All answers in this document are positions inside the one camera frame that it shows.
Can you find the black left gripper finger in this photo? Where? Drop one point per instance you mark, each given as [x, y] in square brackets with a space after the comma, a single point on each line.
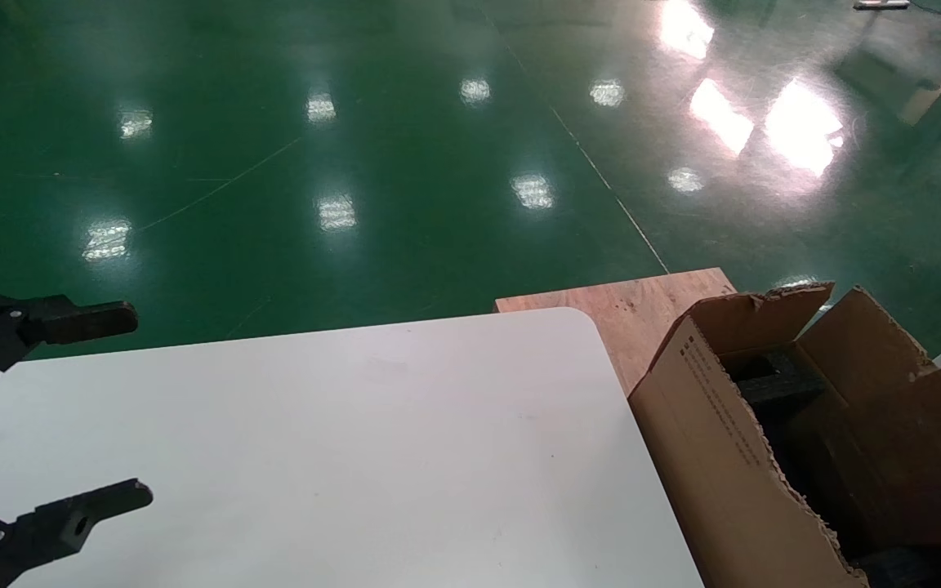
[62, 523]
[70, 320]

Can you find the black foam insert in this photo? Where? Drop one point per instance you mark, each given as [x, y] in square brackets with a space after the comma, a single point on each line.
[777, 380]

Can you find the white stand base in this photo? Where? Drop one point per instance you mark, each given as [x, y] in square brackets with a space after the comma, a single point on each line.
[879, 3]

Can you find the wooden pallet board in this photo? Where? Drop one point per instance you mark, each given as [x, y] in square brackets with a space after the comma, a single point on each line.
[642, 314]

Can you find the big open cardboard box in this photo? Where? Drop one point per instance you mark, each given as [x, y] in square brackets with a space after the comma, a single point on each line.
[707, 457]

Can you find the small brown cardboard box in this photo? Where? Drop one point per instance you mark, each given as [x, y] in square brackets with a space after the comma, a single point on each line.
[928, 457]

